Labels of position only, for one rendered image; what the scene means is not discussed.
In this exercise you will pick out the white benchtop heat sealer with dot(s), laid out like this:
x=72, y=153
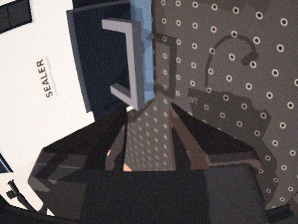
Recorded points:
x=62, y=68

